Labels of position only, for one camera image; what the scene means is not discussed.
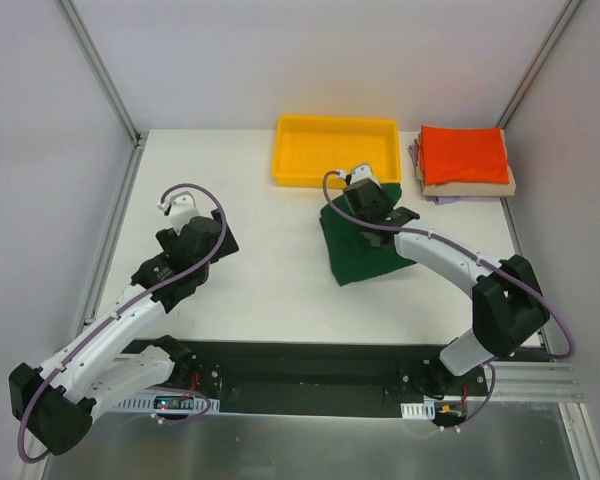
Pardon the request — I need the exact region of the green t-shirt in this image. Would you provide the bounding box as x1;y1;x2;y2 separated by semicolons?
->
319;204;416;286

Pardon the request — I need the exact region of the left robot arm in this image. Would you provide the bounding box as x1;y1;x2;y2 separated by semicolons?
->
9;208;238;463

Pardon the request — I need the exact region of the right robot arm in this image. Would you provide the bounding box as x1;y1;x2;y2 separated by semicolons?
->
343;179;549;395

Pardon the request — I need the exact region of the yellow plastic tray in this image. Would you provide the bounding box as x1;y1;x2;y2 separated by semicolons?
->
271;115;402;188

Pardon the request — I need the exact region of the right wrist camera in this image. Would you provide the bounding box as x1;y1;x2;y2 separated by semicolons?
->
345;163;380;186

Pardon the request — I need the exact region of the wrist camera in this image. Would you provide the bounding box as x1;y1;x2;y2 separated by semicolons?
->
345;163;380;186
158;192;199;235

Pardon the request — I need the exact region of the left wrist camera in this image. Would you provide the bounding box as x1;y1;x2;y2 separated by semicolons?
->
158;192;199;235

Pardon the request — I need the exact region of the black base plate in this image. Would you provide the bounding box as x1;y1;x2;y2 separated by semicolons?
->
176;340;489;418

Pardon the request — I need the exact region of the left white cable duct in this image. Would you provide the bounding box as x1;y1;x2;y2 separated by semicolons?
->
111;393;220;415

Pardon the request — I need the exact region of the white cable duct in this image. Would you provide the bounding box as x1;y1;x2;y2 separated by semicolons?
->
111;393;220;415
400;400;436;421

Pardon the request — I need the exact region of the left aluminium frame post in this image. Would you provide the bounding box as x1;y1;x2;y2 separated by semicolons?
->
55;0;145;146

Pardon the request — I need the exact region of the aluminium frame post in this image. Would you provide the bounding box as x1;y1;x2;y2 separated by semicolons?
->
497;0;586;129
55;0;145;146

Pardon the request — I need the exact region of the right white cable duct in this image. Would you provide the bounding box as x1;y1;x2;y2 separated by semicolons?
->
400;400;436;421

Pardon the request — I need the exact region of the front aluminium rail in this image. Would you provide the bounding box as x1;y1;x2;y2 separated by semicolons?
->
42;349;586;401

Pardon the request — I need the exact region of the right aluminium frame post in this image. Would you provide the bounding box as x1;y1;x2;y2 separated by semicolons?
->
497;0;586;129

